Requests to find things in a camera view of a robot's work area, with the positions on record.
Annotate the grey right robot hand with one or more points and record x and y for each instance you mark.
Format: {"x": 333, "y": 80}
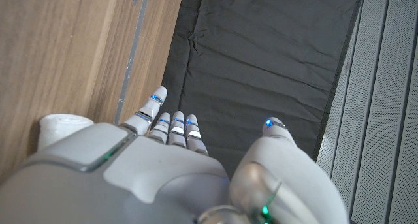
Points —
{"x": 147, "y": 171}

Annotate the white cylindrical object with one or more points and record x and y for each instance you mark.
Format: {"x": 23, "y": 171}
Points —
{"x": 55, "y": 129}

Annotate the wooden table panel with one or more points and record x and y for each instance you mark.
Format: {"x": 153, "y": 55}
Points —
{"x": 132, "y": 54}

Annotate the black backdrop curtain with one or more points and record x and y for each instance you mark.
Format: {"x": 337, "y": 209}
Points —
{"x": 261, "y": 60}

